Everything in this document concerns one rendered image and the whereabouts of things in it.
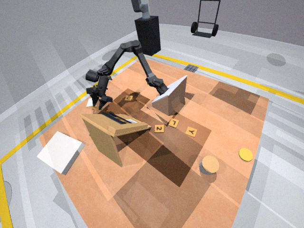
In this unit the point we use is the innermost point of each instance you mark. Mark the yellow round disc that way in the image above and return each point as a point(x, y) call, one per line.
point(245, 154)

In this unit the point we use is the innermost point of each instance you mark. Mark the white rectangular card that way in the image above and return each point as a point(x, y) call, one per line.
point(90, 103)

